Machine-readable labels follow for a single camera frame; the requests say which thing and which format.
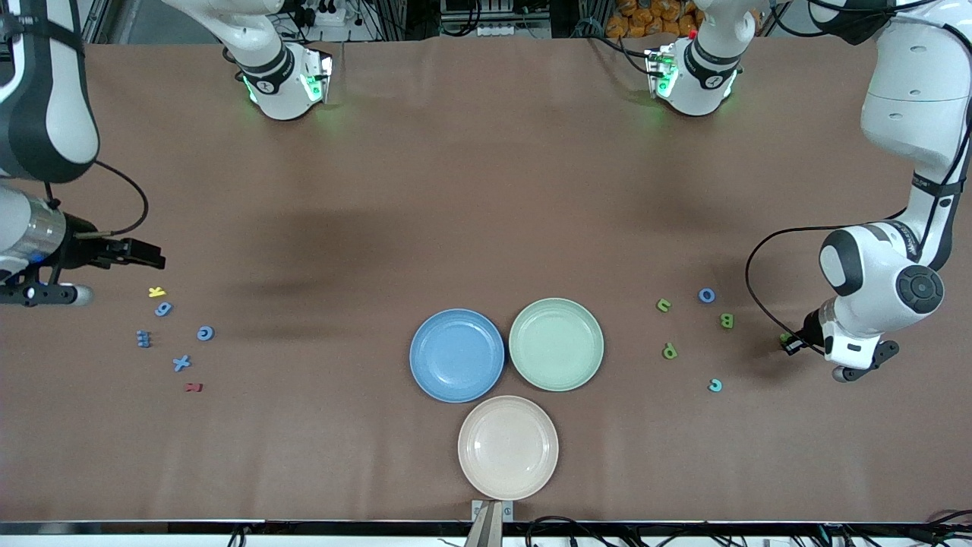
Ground green plate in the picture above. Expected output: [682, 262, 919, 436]
[509, 298, 605, 392]

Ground large white power strip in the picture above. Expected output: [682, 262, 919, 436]
[292, 4, 346, 27]

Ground beige plate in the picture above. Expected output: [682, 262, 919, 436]
[457, 395, 560, 501]

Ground blue plate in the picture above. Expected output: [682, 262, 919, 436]
[409, 308, 505, 403]

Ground table cover sheet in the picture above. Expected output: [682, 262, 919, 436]
[0, 34, 972, 525]

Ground orange snack bags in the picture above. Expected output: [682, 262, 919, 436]
[605, 0, 703, 39]

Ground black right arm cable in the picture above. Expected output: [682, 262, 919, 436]
[46, 160, 150, 238]

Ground black cable loop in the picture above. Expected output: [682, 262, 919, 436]
[524, 517, 608, 547]

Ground black table edge rail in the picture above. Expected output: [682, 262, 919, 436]
[0, 520, 972, 539]

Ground grey metal camera bracket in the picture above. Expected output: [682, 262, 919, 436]
[471, 500, 514, 547]

